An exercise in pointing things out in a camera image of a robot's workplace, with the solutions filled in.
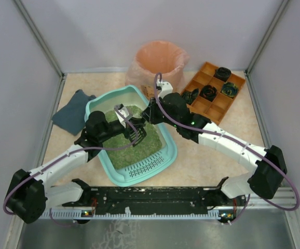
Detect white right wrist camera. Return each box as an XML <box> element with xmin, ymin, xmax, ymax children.
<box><xmin>155</xmin><ymin>80</ymin><xmax>173</xmax><ymax>99</ymax></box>

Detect folded dark grey cloth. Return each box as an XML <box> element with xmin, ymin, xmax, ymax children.
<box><xmin>51</xmin><ymin>89</ymin><xmax>96</xmax><ymax>136</ymax></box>

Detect green cat litter pellets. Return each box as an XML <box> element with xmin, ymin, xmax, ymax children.
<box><xmin>103</xmin><ymin>105</ymin><xmax>162</xmax><ymax>170</ymax></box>

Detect aluminium frame rail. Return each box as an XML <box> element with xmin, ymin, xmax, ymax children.
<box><xmin>48</xmin><ymin>187</ymin><xmax>296</xmax><ymax>208</ymax></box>

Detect black slotted litter scoop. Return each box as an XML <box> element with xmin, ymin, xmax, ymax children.
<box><xmin>124</xmin><ymin>117</ymin><xmax>147</xmax><ymax>147</ymax></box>

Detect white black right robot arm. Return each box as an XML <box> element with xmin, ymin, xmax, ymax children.
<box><xmin>141</xmin><ymin>93</ymin><xmax>287</xmax><ymax>201</ymax></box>

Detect white slotted cable duct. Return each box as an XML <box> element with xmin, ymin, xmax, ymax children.
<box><xmin>40</xmin><ymin>207</ymin><xmax>240</xmax><ymax>220</ymax></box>

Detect dark green rolled sock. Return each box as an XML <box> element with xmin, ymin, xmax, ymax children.
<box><xmin>181</xmin><ymin>88</ymin><xmax>199</xmax><ymax>105</ymax></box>

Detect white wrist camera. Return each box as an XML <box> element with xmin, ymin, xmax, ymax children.
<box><xmin>155</xmin><ymin>80</ymin><xmax>173</xmax><ymax>99</ymax></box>
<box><xmin>114</xmin><ymin>104</ymin><xmax>132</xmax><ymax>128</ymax></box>

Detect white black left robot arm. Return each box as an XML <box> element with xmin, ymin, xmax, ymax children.
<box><xmin>3</xmin><ymin>107</ymin><xmax>146</xmax><ymax>224</ymax></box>

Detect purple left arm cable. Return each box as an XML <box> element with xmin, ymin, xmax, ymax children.
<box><xmin>3</xmin><ymin>107</ymin><xmax>139</xmax><ymax>228</ymax></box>

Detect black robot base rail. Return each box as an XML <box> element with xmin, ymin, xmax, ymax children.
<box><xmin>64</xmin><ymin>187</ymin><xmax>246</xmax><ymax>223</ymax></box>

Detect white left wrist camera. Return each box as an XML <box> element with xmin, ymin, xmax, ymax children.
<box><xmin>114</xmin><ymin>104</ymin><xmax>132</xmax><ymax>128</ymax></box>

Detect teal plastic litter box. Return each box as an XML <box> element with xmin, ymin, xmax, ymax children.
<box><xmin>84</xmin><ymin>85</ymin><xmax>178</xmax><ymax>187</ymax></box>

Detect orange wooden compartment tray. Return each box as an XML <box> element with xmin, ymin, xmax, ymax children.
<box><xmin>181</xmin><ymin>62</ymin><xmax>246</xmax><ymax>124</ymax></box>

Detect blue yellow rolled sock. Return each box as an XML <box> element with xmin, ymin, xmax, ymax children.
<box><xmin>221</xmin><ymin>82</ymin><xmax>239</xmax><ymax>99</ymax></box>

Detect black orange rolled sock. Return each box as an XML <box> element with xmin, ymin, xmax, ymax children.
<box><xmin>200</xmin><ymin>85</ymin><xmax>217</xmax><ymax>102</ymax></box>

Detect orange bin with plastic liner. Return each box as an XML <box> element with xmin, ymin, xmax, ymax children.
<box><xmin>125</xmin><ymin>40</ymin><xmax>189</xmax><ymax>99</ymax></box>

